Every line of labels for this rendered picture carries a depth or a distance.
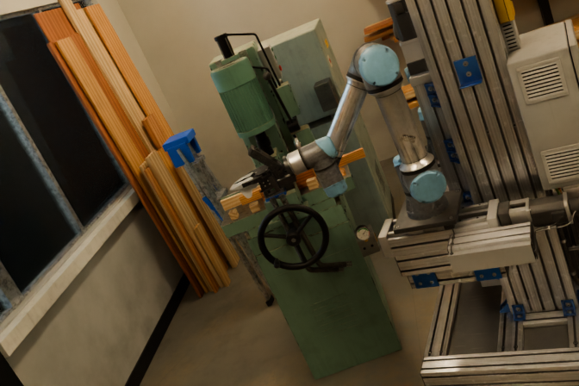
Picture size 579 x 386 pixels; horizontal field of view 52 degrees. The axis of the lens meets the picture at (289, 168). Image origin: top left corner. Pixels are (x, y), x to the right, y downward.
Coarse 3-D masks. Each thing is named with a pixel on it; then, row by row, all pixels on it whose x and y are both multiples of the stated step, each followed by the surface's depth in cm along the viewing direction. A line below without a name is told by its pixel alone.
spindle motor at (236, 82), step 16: (224, 64) 254; (240, 64) 241; (224, 80) 241; (240, 80) 241; (256, 80) 248; (224, 96) 246; (240, 96) 243; (256, 96) 246; (240, 112) 245; (256, 112) 246; (240, 128) 250; (256, 128) 247
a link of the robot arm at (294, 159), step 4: (292, 152) 187; (296, 152) 186; (288, 156) 186; (292, 156) 186; (296, 156) 185; (288, 160) 186; (292, 160) 185; (296, 160) 185; (300, 160) 185; (292, 164) 185; (296, 164) 185; (300, 164) 185; (292, 168) 185; (296, 168) 185; (300, 168) 185; (304, 168) 186; (296, 172) 186; (300, 172) 187
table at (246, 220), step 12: (348, 168) 256; (348, 180) 247; (300, 192) 252; (312, 192) 249; (324, 192) 249; (264, 204) 257; (312, 204) 250; (228, 216) 261; (240, 216) 255; (252, 216) 252; (264, 216) 252; (288, 216) 242; (300, 216) 242; (228, 228) 253; (240, 228) 254
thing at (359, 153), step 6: (360, 150) 259; (342, 156) 261; (348, 156) 260; (354, 156) 260; (360, 156) 260; (342, 162) 261; (348, 162) 261; (312, 168) 262; (252, 192) 265; (258, 192) 265; (240, 198) 266; (246, 198) 266; (252, 198) 266; (258, 198) 266
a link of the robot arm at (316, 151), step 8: (328, 136) 187; (312, 144) 186; (320, 144) 184; (328, 144) 184; (304, 152) 185; (312, 152) 184; (320, 152) 184; (328, 152) 184; (336, 152) 185; (304, 160) 185; (312, 160) 185; (320, 160) 185; (328, 160) 185; (320, 168) 186
